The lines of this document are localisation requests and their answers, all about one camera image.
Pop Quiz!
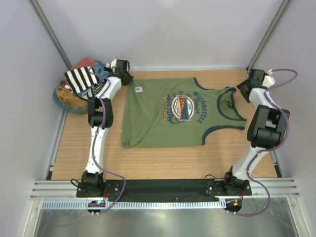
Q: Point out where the green motorcycle tank top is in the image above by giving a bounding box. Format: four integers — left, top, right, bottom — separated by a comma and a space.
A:
121, 77, 247, 148

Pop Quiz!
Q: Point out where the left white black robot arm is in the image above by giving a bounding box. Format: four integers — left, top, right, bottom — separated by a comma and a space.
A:
76, 59, 133, 198

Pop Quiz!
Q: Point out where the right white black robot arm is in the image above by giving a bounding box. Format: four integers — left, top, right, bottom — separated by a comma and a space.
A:
222, 69, 290, 196

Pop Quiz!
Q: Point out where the teal blue garment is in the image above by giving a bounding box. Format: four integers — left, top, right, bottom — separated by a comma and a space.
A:
93, 61, 112, 81

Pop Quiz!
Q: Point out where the red garment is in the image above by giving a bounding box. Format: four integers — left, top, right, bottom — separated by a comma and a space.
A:
71, 57, 96, 70

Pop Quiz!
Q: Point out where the black white striped top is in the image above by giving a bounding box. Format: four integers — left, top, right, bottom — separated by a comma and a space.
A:
64, 67, 99, 95

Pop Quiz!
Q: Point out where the teal laundry basket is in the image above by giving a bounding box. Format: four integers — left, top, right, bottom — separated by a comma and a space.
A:
52, 61, 118, 116

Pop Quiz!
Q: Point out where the mustard yellow garment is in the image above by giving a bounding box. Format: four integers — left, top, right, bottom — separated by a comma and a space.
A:
55, 86, 87, 110

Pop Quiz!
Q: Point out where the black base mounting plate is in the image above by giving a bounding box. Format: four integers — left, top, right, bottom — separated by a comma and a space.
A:
89, 178, 252, 203

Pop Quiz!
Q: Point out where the right aluminium corner post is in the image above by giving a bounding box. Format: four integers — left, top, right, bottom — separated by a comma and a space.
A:
245, 0, 293, 75

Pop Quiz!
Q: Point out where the aluminium corner post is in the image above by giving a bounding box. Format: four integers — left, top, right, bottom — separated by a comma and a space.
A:
28, 0, 72, 69
245, 0, 293, 75

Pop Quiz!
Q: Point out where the left aluminium corner post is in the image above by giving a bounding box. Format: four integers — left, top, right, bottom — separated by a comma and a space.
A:
28, 0, 72, 69

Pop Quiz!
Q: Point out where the aluminium front rail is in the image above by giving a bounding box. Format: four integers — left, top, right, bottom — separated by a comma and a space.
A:
31, 178, 299, 202

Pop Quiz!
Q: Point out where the perforated white cable duct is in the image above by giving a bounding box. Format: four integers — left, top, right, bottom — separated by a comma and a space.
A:
41, 199, 226, 210

